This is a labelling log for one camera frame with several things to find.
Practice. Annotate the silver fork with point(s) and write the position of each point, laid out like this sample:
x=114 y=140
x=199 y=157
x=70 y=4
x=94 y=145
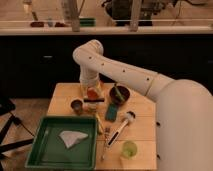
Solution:
x=106 y=135

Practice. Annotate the dark red bowl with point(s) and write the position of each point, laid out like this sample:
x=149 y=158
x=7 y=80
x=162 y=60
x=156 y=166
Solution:
x=115 y=98

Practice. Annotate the white black dish brush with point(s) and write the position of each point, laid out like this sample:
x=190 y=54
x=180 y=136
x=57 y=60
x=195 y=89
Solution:
x=128 y=119

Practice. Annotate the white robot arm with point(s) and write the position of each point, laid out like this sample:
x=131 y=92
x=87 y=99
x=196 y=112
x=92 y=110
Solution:
x=184 y=108

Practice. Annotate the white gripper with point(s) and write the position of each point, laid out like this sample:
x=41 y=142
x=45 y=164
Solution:
x=90 y=78

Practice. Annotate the green vegetable in bowl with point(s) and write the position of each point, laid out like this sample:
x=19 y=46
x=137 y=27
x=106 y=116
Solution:
x=118 y=92

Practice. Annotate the green plastic cup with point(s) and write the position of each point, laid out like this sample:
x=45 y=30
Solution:
x=129 y=149

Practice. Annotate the white crumpled cloth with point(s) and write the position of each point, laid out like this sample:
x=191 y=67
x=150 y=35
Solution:
x=71 y=138

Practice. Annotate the yellow green utensil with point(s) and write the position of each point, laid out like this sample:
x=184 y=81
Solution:
x=100 y=129

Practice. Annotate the green plastic tray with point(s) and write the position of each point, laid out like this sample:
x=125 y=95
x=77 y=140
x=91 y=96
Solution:
x=49 y=151

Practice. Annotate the black tripod stand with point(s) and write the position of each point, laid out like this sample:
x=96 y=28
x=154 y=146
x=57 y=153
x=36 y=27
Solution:
x=7 y=106

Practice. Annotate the teal sponge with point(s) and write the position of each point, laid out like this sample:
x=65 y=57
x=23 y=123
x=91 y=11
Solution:
x=111 y=112

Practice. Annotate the green box on counter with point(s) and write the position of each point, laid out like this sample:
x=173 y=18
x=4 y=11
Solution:
x=87 y=22

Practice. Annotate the white black box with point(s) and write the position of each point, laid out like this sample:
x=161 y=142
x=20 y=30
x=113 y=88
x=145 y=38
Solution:
x=92 y=104

